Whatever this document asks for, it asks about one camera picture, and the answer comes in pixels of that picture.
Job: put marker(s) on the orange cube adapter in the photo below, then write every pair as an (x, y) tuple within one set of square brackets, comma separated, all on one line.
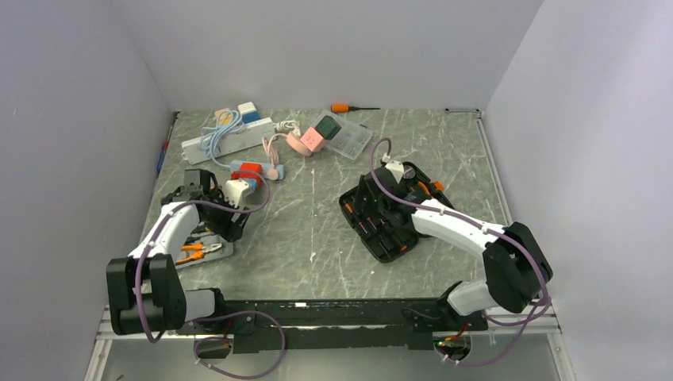
[(223, 116)]

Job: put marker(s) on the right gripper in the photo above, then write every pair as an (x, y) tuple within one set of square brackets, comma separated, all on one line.
[(365, 191)]

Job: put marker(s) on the orange handled screwdriver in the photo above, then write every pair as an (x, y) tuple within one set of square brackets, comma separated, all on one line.
[(345, 108)]

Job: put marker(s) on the clear plastic organizer box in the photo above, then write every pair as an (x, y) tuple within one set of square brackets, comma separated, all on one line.
[(350, 140)]

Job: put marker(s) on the white and blue cube adapter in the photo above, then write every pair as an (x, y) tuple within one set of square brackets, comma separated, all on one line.
[(248, 112)]

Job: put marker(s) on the pink cube socket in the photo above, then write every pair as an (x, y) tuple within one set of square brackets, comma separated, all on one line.
[(312, 140)]

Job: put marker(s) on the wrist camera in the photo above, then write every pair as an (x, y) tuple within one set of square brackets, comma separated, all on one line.
[(396, 168), (235, 191)]

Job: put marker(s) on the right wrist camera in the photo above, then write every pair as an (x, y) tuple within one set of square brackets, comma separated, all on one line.
[(396, 168)]

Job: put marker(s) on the grey tool case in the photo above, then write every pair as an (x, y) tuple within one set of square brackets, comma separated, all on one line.
[(203, 248)]

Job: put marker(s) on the red cube adapter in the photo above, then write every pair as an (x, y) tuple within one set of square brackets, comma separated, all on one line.
[(248, 170)]

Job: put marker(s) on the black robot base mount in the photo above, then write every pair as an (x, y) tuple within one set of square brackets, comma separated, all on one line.
[(412, 323)]

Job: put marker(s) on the black tool case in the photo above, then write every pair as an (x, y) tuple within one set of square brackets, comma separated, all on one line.
[(385, 226)]

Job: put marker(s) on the dark green cube adapter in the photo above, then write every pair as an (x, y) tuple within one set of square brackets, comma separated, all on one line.
[(328, 127)]

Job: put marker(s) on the light blue power strip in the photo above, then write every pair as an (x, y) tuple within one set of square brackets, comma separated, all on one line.
[(273, 172)]

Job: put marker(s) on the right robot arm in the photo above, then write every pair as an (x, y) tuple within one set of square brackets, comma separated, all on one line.
[(516, 269)]

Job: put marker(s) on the blue red pen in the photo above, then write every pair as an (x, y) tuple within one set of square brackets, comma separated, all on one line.
[(163, 151)]

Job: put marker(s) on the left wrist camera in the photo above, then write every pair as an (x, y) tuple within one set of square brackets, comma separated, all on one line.
[(235, 191)]

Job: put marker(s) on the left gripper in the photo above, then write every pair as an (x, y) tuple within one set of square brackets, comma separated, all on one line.
[(228, 228)]

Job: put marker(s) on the white power strip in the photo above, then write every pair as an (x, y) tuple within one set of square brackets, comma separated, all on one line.
[(215, 142)]

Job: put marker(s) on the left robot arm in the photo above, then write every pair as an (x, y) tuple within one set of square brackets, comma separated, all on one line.
[(145, 294)]

